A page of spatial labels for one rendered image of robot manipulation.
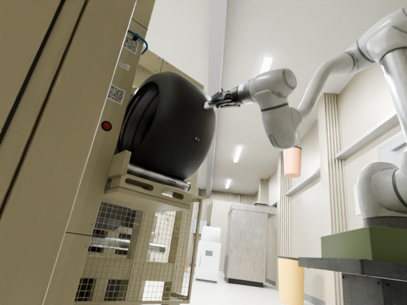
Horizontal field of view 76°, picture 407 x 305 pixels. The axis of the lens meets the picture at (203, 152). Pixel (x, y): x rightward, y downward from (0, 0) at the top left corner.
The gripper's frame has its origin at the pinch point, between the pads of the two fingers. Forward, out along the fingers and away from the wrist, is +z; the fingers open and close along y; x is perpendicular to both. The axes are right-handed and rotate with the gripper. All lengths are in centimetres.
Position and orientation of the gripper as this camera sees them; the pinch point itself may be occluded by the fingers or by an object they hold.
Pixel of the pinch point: (210, 104)
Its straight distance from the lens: 120.3
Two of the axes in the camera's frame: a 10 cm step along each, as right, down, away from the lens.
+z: -6.4, 0.6, 7.6
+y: -7.4, -3.3, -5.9
